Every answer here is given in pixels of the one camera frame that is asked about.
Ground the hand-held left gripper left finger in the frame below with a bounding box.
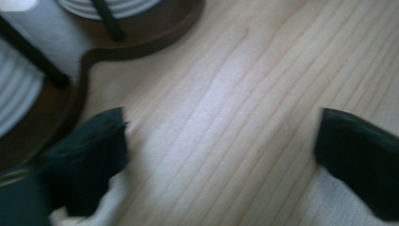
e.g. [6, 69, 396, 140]
[39, 106, 130, 218]

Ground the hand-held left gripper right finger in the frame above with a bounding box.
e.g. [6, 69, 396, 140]
[314, 107, 399, 221]

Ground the brown cup rack with black wires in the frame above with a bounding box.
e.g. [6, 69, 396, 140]
[0, 0, 206, 172]

